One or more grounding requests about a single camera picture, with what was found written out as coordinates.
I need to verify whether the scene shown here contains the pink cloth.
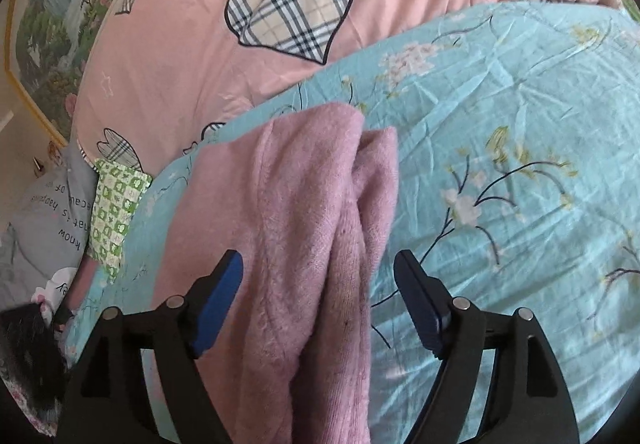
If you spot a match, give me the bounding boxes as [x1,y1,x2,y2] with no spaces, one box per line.
[62,258,112,315]

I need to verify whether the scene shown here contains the framed landscape wall poster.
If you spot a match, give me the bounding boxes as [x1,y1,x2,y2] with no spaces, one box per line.
[4,0,173,147]

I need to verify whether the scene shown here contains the green checkered pillow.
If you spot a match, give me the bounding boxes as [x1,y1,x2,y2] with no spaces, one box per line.
[85,158,153,284]

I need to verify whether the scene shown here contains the teal floral bedsheet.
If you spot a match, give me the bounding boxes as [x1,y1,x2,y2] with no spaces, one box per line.
[62,0,640,444]

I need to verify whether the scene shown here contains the pink knit sweater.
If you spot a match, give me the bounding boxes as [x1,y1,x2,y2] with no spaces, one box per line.
[142,103,401,444]

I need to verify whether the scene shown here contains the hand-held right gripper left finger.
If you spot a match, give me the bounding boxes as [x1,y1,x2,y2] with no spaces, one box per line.
[57,249,244,444]

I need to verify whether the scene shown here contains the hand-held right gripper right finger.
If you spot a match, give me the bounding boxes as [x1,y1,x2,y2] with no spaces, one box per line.
[393,249,581,444]

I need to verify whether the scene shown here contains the dark fuzzy cloth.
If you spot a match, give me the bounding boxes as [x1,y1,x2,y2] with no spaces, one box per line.
[0,301,71,425]

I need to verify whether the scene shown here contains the pink quilt with plaid hearts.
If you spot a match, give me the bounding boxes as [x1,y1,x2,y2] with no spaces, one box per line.
[70,0,623,160]

